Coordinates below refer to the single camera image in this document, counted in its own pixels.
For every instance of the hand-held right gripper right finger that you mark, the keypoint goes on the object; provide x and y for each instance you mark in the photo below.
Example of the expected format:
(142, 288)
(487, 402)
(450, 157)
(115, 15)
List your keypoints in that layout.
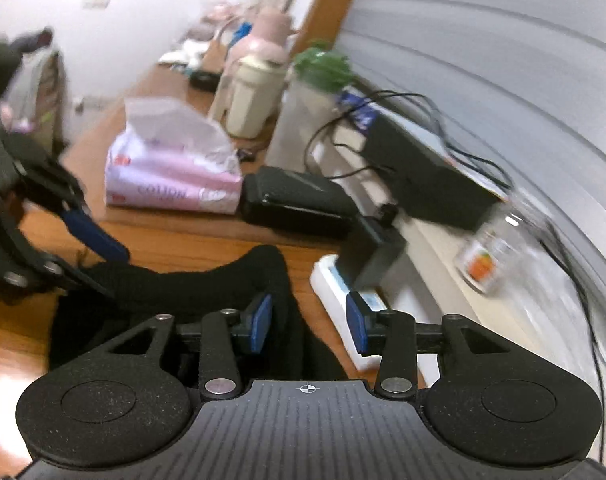
(357, 325)

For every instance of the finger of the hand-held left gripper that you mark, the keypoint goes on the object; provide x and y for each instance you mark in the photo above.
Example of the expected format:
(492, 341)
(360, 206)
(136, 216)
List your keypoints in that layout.
(58, 272)
(98, 240)

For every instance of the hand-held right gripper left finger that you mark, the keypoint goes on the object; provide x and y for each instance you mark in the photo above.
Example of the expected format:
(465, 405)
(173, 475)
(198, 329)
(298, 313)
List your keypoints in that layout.
(260, 325)

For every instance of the black knit sweater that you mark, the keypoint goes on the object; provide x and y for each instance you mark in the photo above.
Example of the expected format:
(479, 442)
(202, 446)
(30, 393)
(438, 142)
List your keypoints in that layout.
(263, 270)

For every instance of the white power strip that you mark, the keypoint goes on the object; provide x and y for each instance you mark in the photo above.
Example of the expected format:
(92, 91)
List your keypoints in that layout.
(333, 285)

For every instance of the black power adapter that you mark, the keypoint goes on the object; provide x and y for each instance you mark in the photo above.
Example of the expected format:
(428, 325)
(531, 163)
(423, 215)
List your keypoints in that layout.
(378, 255)

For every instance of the pink tissue pack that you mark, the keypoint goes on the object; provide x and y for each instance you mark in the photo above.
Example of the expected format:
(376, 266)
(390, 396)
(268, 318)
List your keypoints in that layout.
(168, 180)

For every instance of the beige pink bag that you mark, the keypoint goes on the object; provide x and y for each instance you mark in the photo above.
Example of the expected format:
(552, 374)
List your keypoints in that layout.
(38, 85)

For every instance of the black zip pouch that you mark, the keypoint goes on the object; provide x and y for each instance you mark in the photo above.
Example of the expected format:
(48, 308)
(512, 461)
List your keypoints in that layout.
(293, 200)

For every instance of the clear jar with orange label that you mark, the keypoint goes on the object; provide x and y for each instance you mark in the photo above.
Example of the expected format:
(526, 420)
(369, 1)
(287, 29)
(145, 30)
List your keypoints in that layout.
(488, 260)

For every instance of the black box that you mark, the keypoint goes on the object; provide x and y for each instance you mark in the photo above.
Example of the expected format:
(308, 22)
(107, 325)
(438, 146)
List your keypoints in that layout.
(423, 175)

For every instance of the black round object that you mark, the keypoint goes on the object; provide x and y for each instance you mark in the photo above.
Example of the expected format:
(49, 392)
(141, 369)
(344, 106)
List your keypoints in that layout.
(203, 80)

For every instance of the green plant in plastic cup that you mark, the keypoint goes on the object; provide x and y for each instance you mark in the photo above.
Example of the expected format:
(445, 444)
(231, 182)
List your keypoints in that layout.
(303, 125)

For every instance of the white crumpled cloth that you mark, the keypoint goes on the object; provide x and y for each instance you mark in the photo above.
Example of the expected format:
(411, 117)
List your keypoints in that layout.
(183, 53)

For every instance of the cream pitcher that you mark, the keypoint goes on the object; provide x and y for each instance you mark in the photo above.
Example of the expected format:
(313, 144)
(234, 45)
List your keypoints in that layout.
(253, 100)

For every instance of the blue white packet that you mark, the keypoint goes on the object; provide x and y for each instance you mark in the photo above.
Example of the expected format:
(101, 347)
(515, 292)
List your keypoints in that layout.
(360, 112)

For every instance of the pink thermos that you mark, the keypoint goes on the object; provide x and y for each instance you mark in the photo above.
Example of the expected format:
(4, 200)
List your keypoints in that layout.
(265, 30)

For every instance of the grey window blind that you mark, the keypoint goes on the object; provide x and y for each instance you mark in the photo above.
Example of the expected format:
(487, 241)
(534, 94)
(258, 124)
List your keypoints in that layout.
(483, 35)

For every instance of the wooden window frame post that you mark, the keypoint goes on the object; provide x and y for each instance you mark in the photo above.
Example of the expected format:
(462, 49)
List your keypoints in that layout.
(333, 0)

